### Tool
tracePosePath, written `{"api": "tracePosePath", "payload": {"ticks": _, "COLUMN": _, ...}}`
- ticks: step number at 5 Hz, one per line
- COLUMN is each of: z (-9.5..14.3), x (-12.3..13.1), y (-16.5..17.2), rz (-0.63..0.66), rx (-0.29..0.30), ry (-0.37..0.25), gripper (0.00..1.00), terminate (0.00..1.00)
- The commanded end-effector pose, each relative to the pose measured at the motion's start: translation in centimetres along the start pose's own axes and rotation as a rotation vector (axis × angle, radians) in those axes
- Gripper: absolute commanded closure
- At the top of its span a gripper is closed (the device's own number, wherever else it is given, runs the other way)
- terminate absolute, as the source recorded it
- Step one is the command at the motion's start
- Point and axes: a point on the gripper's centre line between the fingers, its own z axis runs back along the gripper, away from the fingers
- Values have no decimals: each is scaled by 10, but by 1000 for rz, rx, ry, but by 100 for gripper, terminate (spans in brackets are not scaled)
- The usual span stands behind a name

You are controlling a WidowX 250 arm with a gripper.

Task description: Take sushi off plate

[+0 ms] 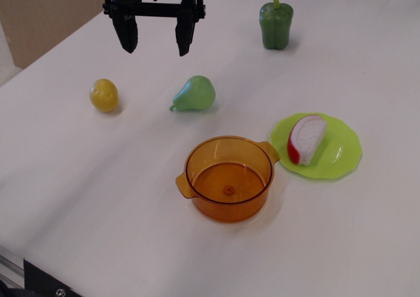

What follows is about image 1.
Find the orange transparent plastic pot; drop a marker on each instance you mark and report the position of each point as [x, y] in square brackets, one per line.
[228, 177]

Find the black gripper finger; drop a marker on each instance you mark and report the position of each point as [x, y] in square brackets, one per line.
[186, 20]
[126, 28]

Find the green toy bell pepper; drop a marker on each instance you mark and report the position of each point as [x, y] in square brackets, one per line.
[275, 19]

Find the green toy pear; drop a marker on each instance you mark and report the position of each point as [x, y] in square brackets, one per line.
[198, 93]

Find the black metal corner bracket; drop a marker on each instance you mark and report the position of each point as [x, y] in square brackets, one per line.
[37, 280]

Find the lime green plastic plate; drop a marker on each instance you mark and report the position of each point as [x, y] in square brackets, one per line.
[338, 154]

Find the yellow toy lemon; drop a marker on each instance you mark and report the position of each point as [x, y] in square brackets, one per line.
[104, 95]

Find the aluminium table frame rail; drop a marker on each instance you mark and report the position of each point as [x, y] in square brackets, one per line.
[12, 269]

